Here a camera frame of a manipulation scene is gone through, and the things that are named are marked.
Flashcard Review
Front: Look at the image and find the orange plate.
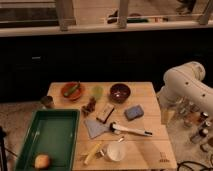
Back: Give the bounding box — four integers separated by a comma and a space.
61, 82, 84, 101

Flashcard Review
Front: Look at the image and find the spice bottles group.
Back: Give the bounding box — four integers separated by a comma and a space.
183, 105, 211, 144

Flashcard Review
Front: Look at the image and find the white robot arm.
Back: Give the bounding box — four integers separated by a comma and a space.
158, 61, 213, 116

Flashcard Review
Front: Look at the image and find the blue sponge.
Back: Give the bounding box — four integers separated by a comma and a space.
124, 105, 144, 121

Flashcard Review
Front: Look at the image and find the white black-tipped brush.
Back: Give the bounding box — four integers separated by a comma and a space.
110, 123, 153, 136

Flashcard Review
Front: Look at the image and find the black cable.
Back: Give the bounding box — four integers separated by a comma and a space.
176, 160, 213, 171

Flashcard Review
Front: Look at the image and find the black tripod stand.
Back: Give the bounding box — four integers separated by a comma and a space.
0, 126, 8, 171

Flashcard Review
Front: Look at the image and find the dark red bowl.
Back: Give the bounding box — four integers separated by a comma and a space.
110, 83, 131, 103

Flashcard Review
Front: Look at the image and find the green cucumber on plate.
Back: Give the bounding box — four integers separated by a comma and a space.
63, 83, 80, 97

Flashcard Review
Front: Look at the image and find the white paper cup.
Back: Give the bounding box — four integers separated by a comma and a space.
106, 141, 126, 162

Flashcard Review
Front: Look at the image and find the light green cup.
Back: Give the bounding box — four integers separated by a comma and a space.
92, 86, 103, 100

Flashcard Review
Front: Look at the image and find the yellowish fruit in tray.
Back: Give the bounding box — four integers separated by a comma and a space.
34, 154, 51, 169

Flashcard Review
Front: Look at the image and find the small metal can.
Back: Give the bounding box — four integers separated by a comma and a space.
41, 96, 54, 109

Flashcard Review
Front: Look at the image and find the yellow banana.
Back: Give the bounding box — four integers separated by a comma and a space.
84, 142, 102, 165

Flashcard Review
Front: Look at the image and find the grey blue cloth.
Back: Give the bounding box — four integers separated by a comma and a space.
84, 119, 109, 139

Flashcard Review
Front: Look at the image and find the green plastic tray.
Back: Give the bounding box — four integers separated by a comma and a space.
14, 109, 80, 171

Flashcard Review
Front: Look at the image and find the brown and white block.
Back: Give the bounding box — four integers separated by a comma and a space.
96, 103, 114, 123

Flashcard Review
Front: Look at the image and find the brown toy figure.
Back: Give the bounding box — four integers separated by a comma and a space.
81, 97, 96, 116

